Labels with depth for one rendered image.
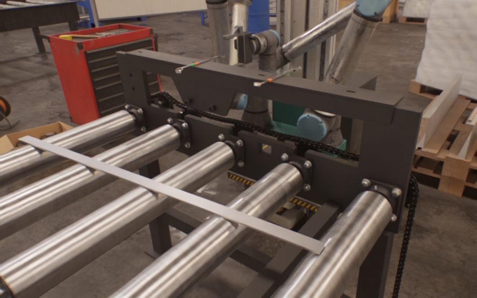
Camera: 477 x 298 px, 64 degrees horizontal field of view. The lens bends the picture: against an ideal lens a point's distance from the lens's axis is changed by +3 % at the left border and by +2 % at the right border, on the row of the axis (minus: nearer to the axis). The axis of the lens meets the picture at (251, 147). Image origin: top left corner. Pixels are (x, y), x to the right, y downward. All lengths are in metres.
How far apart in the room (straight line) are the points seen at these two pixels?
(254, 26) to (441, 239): 5.08
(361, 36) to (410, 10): 7.77
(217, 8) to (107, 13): 3.91
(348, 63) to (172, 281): 1.17
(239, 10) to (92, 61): 1.70
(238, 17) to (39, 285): 1.44
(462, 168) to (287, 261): 1.96
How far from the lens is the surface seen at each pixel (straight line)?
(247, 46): 1.72
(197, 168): 1.31
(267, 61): 1.86
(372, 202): 1.13
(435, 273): 2.34
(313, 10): 2.16
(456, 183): 2.97
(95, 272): 2.36
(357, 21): 1.67
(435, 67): 4.68
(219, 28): 2.11
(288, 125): 2.30
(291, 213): 2.34
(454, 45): 4.56
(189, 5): 6.18
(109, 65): 3.49
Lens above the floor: 1.55
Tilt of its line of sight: 28 degrees down
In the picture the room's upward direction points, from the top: 2 degrees counter-clockwise
